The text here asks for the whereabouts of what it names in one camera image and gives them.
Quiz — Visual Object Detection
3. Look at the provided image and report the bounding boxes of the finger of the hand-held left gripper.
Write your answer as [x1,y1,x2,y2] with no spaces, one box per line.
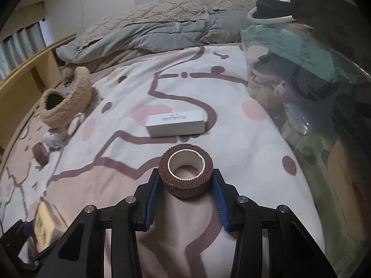
[0,220,39,270]

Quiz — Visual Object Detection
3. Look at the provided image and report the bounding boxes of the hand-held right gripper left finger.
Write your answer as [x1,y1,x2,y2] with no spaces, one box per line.
[38,168,160,278]

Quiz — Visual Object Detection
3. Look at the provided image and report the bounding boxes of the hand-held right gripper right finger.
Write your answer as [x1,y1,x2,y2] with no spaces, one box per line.
[213,169,338,278]

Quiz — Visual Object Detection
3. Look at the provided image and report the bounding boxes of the brown bandage roll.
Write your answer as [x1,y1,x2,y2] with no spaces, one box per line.
[32,142,50,165]
[159,144,214,200]

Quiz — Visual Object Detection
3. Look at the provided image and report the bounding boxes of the yellow small box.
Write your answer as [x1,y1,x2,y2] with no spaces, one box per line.
[33,201,60,254]

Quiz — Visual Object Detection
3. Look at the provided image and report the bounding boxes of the clear plastic storage bin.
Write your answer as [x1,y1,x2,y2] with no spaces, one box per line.
[229,0,371,278]

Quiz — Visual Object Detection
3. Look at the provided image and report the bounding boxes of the printed cartoon blanket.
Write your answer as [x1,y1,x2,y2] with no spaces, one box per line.
[0,45,328,278]

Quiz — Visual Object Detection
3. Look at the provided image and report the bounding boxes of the white small box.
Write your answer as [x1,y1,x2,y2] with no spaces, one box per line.
[145,111,207,137]

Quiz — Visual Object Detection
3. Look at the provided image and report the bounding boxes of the beige fluffy earmuffs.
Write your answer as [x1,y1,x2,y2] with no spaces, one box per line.
[39,66,95,129]

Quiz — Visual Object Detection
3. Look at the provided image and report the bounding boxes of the beige folded blanket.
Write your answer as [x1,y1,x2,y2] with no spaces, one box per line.
[84,48,151,73]

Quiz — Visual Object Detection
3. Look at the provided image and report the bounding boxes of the beige plush toy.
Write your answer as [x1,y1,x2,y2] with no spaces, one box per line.
[62,66,77,84]

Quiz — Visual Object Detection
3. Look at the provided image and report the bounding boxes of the wooden bedside shelf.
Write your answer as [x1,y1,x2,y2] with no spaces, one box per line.
[0,33,77,151]

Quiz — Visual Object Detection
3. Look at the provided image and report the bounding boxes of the teal packet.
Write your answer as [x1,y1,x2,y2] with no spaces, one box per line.
[242,25,371,84]

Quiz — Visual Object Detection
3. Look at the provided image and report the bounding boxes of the grey duvet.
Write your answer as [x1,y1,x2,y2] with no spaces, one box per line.
[56,9,247,64]

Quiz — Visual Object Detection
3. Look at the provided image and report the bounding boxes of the beige quilted pillow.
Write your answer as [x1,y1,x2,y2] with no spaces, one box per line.
[77,0,211,50]
[210,0,232,10]

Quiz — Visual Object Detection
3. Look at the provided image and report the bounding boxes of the grey curtain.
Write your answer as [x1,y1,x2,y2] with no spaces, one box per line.
[0,20,47,79]

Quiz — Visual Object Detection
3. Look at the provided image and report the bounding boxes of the cream printed curtain valance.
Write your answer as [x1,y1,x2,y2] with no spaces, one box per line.
[0,1,45,41]

